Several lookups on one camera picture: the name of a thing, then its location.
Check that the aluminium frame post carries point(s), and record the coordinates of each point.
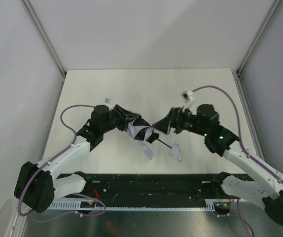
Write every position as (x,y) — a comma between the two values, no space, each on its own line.
(27,5)
(262,30)

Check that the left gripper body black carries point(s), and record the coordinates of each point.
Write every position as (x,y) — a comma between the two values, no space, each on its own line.
(123,118)

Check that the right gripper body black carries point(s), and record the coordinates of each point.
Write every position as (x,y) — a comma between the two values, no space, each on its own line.
(176,120)

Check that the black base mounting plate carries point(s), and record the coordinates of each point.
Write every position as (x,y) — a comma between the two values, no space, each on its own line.
(151,189)

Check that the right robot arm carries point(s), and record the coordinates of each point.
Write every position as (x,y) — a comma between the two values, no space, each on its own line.
(267,189)

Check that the aluminium frame post left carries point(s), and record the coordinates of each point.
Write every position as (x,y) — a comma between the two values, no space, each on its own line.
(27,5)

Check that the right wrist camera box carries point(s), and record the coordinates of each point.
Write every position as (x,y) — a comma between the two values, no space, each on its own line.
(189,99)

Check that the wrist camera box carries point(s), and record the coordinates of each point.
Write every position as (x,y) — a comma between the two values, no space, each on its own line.
(189,99)
(107,101)

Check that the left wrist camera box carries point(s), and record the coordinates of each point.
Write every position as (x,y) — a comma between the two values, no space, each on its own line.
(107,101)

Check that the white slotted cable duct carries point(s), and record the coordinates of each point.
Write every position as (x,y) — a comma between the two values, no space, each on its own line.
(208,205)

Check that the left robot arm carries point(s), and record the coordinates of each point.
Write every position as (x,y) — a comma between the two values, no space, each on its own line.
(39,184)

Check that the aluminium frame post right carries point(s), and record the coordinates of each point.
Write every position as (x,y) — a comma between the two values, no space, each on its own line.
(262,30)

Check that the lilac folding umbrella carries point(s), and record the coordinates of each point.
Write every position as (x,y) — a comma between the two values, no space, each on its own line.
(141,131)

